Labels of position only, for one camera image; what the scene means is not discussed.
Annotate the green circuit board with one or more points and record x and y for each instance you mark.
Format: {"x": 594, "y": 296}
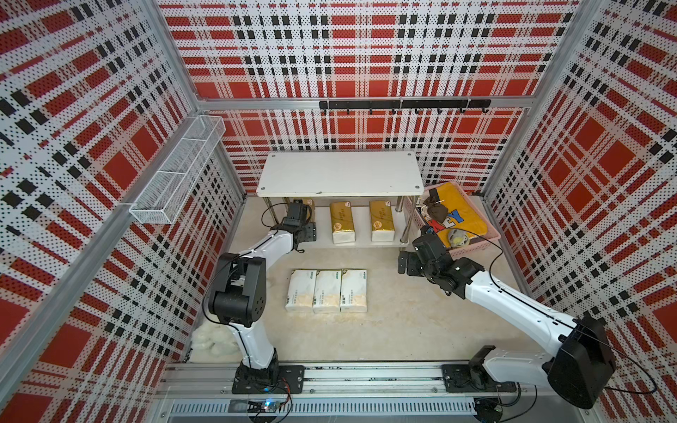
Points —
{"x": 263, "y": 406}

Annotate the yellow folded shirt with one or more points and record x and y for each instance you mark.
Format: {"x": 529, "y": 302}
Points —
{"x": 452, "y": 217}

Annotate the white wire mesh wall basket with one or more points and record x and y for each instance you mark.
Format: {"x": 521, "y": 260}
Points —
{"x": 163, "y": 198}

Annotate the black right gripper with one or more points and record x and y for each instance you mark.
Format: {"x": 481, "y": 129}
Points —
{"x": 412, "y": 258}

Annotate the white plush toy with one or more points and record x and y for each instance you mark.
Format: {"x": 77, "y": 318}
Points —
{"x": 214, "y": 340}

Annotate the white two-tier metal shelf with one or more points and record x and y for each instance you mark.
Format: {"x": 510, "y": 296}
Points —
{"x": 357, "y": 177}

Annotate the white tissue pack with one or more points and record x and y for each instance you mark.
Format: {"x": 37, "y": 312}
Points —
{"x": 301, "y": 291}
{"x": 327, "y": 292}
{"x": 354, "y": 297}

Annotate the gold tissue pack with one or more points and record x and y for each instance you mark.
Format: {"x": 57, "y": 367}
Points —
{"x": 342, "y": 223}
{"x": 309, "y": 202}
{"x": 381, "y": 221}

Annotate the black wall hook rail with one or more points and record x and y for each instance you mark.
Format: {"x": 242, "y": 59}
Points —
{"x": 372, "y": 105}

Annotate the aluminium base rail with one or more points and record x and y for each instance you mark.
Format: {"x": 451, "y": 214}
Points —
{"x": 334, "y": 391}

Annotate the pink plastic basket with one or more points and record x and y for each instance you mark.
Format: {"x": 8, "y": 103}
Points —
{"x": 420, "y": 224}

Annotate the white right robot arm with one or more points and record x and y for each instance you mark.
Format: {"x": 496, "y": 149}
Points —
{"x": 575, "y": 359}

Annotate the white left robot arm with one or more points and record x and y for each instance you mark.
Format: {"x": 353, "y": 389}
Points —
{"x": 236, "y": 295}

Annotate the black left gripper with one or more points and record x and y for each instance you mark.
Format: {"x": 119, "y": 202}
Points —
{"x": 309, "y": 235}

